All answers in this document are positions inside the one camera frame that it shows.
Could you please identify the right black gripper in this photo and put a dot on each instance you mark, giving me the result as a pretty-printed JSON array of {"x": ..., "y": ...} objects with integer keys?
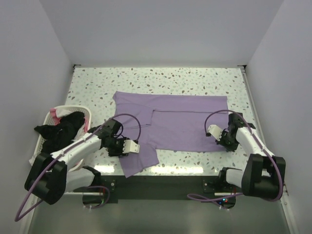
[{"x": 232, "y": 147}]

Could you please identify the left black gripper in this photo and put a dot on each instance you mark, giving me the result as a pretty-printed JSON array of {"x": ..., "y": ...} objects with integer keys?
[{"x": 119, "y": 152}]

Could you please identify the purple t shirt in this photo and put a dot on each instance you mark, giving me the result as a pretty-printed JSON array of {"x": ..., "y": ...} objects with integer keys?
[{"x": 167, "y": 122}]

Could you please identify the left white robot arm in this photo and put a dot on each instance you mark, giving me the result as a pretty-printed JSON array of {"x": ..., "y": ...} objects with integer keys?
[{"x": 51, "y": 175}]

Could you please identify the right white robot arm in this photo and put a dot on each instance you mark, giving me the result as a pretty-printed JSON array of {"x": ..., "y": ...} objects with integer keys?
[{"x": 264, "y": 173}]

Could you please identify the white laundry basket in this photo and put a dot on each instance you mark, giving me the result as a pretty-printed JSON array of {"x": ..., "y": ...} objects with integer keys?
[{"x": 48, "y": 120}]

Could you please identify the black garment in basket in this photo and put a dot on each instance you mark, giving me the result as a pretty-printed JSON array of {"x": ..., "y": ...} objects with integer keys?
[{"x": 61, "y": 135}]

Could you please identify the pink garment in basket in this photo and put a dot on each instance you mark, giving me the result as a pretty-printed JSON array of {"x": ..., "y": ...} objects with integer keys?
[{"x": 69, "y": 127}]

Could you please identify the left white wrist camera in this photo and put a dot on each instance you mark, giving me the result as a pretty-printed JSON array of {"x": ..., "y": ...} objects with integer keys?
[{"x": 129, "y": 146}]

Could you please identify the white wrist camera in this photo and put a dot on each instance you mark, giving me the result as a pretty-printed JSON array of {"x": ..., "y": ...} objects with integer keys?
[
  {"x": 214, "y": 131},
  {"x": 129, "y": 146}
]

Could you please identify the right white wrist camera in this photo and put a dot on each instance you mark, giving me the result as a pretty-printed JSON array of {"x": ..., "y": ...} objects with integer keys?
[{"x": 214, "y": 131}]

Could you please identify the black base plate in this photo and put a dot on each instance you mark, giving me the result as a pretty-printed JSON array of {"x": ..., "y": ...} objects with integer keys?
[{"x": 118, "y": 187}]

